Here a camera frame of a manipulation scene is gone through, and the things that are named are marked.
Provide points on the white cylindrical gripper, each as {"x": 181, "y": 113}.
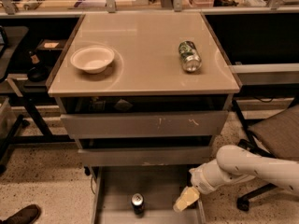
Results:
{"x": 198, "y": 179}

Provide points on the dark pepsi can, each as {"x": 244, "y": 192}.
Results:
{"x": 137, "y": 202}

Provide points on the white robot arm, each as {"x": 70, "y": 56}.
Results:
{"x": 234, "y": 164}

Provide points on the grey open bottom drawer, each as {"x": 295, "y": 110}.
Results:
{"x": 160, "y": 187}

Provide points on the grey middle drawer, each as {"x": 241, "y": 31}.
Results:
{"x": 144, "y": 156}

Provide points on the grey top drawer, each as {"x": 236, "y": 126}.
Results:
{"x": 129, "y": 125}

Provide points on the grey drawer cabinet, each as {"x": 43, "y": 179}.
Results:
{"x": 145, "y": 76}

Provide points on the green soda can lying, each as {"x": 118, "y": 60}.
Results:
{"x": 191, "y": 60}

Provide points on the black office chair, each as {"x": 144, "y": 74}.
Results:
{"x": 274, "y": 137}

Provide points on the dark shoe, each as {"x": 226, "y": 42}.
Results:
{"x": 27, "y": 215}

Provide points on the white paper bowl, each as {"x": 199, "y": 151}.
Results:
{"x": 92, "y": 59}

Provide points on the black round object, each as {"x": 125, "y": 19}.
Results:
{"x": 38, "y": 73}

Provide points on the dark glass bottle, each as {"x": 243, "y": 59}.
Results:
{"x": 34, "y": 58}

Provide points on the black side table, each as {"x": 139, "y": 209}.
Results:
{"x": 13, "y": 123}

